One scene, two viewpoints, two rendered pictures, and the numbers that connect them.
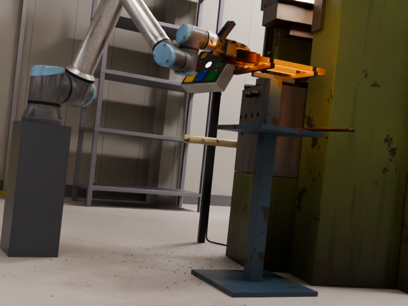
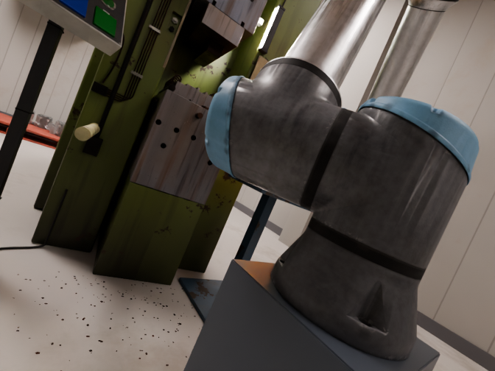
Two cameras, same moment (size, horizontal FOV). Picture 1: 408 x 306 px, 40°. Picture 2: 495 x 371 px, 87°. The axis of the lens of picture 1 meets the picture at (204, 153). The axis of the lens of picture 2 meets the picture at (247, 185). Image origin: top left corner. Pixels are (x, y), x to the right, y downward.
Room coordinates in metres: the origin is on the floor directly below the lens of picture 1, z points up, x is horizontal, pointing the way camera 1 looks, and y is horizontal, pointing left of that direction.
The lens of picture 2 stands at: (2.87, 1.07, 0.72)
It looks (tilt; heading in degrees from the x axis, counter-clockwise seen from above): 3 degrees down; 257
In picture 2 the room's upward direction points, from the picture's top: 23 degrees clockwise
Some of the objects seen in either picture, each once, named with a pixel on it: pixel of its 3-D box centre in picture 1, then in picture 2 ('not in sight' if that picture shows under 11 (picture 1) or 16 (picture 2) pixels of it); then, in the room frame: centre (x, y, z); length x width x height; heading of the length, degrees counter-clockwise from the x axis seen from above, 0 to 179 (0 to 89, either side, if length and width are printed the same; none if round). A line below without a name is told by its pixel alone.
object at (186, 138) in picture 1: (220, 142); (89, 130); (3.29, -0.09, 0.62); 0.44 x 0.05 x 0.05; 106
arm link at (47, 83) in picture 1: (47, 84); (384, 177); (2.63, 0.76, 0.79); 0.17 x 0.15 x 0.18; 150
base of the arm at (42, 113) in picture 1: (43, 113); (348, 271); (2.62, 0.76, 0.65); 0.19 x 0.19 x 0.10
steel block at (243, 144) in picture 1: (299, 135); (177, 146); (2.99, -0.49, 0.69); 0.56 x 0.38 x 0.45; 106
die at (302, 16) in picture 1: (305, 20); (211, 37); (3.04, -0.47, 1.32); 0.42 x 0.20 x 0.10; 106
